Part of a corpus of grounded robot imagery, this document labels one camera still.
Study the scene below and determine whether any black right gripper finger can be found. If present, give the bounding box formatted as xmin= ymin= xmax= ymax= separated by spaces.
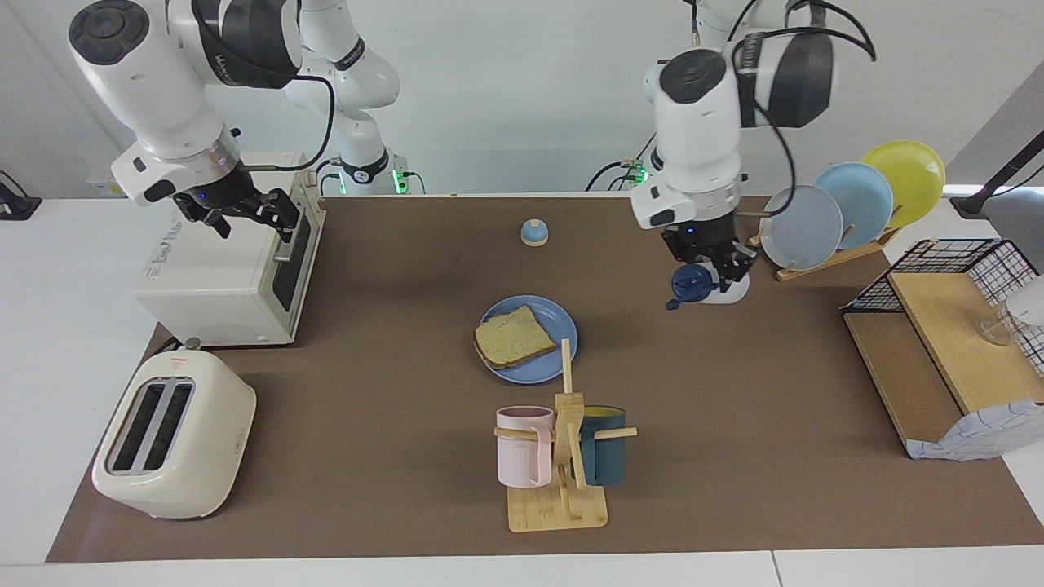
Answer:
xmin=245 ymin=189 xmax=301 ymax=244
xmin=173 ymin=204 xmax=233 ymax=240

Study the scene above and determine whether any white seasoning bottle blue cap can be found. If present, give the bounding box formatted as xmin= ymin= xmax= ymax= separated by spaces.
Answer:
xmin=666 ymin=263 xmax=750 ymax=311

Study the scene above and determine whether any toasted bread slice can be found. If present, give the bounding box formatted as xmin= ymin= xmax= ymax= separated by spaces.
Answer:
xmin=474 ymin=304 xmax=557 ymax=369

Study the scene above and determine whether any grey plate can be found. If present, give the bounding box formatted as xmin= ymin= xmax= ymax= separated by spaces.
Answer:
xmin=759 ymin=184 xmax=844 ymax=271

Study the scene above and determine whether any wooden plate rack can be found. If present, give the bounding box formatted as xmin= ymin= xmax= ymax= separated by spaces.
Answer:
xmin=749 ymin=204 xmax=905 ymax=282

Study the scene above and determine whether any light blue plate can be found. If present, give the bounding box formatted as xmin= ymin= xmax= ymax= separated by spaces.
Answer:
xmin=814 ymin=162 xmax=895 ymax=251

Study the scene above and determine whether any blue round plate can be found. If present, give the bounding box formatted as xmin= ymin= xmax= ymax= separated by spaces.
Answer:
xmin=476 ymin=295 xmax=579 ymax=385

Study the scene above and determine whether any yellow plate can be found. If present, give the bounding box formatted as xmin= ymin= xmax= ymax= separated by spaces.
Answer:
xmin=861 ymin=140 xmax=947 ymax=229

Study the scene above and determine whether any white toaster oven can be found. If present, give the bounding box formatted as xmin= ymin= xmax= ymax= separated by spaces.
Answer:
xmin=135 ymin=152 xmax=327 ymax=347

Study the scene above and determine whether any black clamp device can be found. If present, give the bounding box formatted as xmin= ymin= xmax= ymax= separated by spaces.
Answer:
xmin=0 ymin=170 xmax=42 ymax=221

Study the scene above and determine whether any teal mug yellow inside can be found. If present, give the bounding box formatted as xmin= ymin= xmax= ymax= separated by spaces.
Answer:
xmin=579 ymin=406 xmax=627 ymax=488

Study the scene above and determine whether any brown table mat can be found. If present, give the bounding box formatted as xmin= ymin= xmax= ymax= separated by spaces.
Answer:
xmin=45 ymin=194 xmax=1044 ymax=563

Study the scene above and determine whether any cream two-slot toaster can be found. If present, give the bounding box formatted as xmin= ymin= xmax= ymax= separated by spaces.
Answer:
xmin=91 ymin=337 xmax=257 ymax=521

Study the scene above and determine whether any black stand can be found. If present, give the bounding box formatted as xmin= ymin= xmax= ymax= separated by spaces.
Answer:
xmin=950 ymin=130 xmax=1044 ymax=219

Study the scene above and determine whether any clear glass cup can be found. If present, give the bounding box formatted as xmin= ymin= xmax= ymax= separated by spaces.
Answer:
xmin=977 ymin=314 xmax=1020 ymax=347

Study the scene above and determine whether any pink mug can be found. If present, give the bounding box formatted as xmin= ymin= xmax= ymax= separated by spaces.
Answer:
xmin=496 ymin=406 xmax=555 ymax=489

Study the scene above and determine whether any wooden mug tree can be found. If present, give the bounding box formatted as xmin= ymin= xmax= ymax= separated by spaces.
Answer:
xmin=493 ymin=338 xmax=639 ymax=533

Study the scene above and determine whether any white plastic container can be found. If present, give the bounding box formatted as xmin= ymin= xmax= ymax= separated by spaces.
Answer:
xmin=1003 ymin=277 xmax=1044 ymax=329

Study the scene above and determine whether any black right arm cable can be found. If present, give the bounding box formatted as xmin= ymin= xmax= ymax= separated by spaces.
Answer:
xmin=243 ymin=72 xmax=337 ymax=172

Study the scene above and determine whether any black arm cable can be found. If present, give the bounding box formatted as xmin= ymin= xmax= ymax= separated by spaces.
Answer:
xmin=243 ymin=72 xmax=337 ymax=172
xmin=689 ymin=0 xmax=878 ymax=217

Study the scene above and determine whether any wooden shelf black wire basket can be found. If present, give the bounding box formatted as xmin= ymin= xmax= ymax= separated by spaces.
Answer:
xmin=842 ymin=238 xmax=1044 ymax=461

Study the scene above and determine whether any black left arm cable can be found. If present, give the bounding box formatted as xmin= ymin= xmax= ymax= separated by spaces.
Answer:
xmin=689 ymin=0 xmax=878 ymax=217

